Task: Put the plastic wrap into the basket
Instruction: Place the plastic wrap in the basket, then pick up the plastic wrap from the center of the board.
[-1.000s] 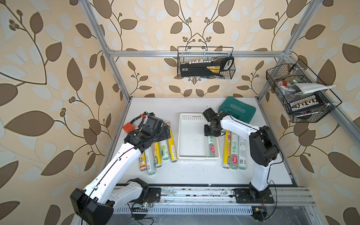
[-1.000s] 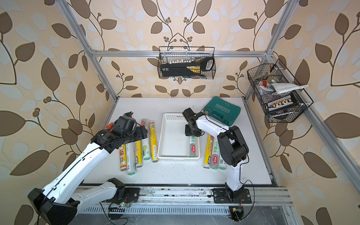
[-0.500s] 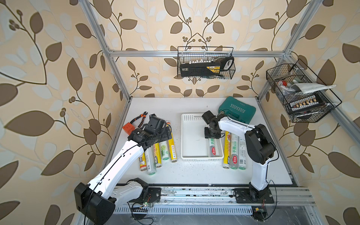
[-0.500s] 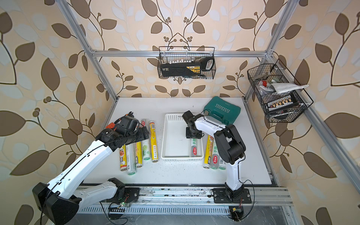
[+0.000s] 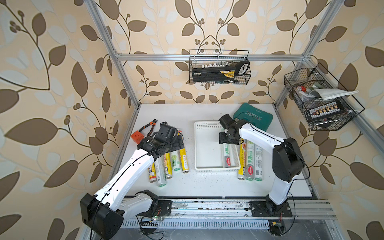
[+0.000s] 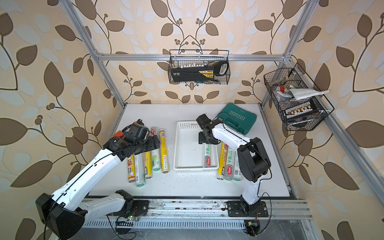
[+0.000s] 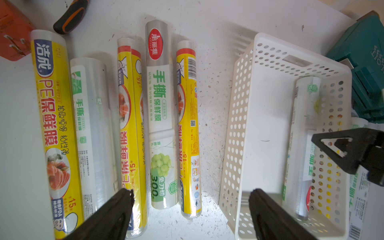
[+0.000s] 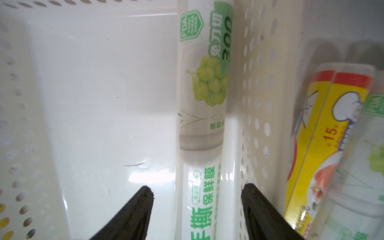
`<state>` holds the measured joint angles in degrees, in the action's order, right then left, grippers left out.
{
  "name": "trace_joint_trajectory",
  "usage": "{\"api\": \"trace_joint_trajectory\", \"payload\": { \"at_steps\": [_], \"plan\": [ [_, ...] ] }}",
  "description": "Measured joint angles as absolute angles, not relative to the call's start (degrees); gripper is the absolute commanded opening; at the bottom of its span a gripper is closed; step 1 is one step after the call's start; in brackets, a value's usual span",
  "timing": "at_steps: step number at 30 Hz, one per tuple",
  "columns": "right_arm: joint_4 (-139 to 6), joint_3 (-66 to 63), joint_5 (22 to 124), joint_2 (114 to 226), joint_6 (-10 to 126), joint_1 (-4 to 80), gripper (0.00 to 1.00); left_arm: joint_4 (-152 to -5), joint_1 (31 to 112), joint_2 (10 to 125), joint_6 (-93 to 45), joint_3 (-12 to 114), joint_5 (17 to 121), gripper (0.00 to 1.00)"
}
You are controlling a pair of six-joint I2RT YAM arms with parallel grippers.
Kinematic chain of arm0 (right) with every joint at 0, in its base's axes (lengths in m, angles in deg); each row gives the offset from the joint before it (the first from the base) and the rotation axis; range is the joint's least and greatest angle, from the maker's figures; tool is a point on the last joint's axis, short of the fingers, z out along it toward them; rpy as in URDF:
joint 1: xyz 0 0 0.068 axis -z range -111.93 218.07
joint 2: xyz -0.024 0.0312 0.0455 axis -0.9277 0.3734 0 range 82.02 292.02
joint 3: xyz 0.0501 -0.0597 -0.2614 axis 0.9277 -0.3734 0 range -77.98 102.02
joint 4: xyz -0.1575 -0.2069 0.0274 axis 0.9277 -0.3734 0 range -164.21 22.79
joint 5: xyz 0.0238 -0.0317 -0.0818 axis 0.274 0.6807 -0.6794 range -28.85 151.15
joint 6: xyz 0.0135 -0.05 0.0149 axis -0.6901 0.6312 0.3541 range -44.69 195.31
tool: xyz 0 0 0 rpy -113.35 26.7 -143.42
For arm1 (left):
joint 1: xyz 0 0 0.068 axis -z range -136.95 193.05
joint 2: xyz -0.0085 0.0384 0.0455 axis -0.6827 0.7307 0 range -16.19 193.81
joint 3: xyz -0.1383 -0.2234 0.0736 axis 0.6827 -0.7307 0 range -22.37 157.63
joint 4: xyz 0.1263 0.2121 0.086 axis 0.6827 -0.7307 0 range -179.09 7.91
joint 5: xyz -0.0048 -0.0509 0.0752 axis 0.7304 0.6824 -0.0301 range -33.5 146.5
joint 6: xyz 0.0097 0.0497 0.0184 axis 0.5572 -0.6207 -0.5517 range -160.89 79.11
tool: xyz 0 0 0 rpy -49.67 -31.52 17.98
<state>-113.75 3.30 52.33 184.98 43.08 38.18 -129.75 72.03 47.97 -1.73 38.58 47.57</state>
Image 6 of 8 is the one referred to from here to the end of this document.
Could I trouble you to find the white green wrap roll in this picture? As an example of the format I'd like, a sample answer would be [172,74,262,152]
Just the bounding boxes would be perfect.
[203,143,211,168]

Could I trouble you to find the white plastic perforated basket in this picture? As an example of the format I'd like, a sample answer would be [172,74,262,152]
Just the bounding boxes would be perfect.
[174,121,219,172]

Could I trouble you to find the yellow wrap roll group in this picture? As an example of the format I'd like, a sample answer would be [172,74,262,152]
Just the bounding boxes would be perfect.
[217,142,228,180]
[159,129,169,174]

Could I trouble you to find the green grape wrap roll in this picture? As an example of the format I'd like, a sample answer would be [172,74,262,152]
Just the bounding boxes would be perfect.
[149,126,162,172]

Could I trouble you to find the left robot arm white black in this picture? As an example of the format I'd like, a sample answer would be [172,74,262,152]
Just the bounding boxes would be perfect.
[36,135,160,240]

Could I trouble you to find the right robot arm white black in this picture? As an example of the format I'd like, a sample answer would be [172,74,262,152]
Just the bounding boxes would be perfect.
[198,120,271,206]

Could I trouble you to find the green red-cap wrap roll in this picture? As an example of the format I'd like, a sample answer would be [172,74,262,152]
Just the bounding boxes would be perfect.
[224,147,236,181]

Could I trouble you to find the white text wrap roll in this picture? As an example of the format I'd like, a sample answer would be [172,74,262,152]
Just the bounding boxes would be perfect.
[234,154,243,181]

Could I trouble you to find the black yellow tool in basket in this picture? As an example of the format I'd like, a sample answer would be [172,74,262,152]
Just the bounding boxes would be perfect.
[168,60,231,85]

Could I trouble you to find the white paper in right basket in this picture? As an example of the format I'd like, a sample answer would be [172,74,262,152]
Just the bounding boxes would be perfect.
[287,89,330,100]

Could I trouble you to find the socket set in right basket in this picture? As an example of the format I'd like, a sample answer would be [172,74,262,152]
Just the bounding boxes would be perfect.
[283,101,319,120]

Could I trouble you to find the red black pliers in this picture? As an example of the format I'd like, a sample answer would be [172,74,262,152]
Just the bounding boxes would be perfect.
[120,119,143,133]

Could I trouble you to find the green plastic tool case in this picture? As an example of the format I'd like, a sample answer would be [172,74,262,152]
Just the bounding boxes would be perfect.
[217,103,257,135]

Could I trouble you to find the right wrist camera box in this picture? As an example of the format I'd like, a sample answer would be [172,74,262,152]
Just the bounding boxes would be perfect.
[196,114,211,129]

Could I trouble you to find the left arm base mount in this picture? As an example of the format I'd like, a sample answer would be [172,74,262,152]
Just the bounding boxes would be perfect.
[109,200,150,217]

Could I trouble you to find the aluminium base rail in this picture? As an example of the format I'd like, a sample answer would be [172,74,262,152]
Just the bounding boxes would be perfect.
[133,198,313,220]

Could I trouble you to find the back wall wire basket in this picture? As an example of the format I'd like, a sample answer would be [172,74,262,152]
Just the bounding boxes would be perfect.
[168,49,231,85]

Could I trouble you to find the wall wire basket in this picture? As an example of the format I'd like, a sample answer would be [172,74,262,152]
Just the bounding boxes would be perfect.
[264,63,335,131]
[168,49,231,85]

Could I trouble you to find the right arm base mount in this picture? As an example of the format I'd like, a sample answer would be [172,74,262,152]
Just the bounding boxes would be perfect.
[226,201,269,218]

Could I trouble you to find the right wall wire basket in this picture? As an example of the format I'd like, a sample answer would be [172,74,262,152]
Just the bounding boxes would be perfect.
[264,63,335,131]

